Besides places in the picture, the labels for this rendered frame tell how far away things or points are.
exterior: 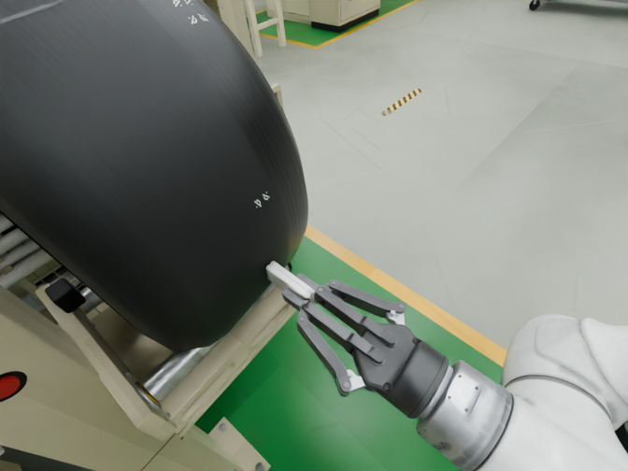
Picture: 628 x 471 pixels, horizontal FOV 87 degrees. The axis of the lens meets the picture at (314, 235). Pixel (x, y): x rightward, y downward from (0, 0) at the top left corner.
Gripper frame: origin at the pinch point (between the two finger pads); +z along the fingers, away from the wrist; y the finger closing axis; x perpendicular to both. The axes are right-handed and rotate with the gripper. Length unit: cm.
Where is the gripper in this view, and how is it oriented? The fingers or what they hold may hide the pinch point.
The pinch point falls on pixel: (290, 284)
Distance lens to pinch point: 43.5
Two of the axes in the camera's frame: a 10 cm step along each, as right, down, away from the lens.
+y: -6.3, 6.1, -4.8
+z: -7.8, -5.0, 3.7
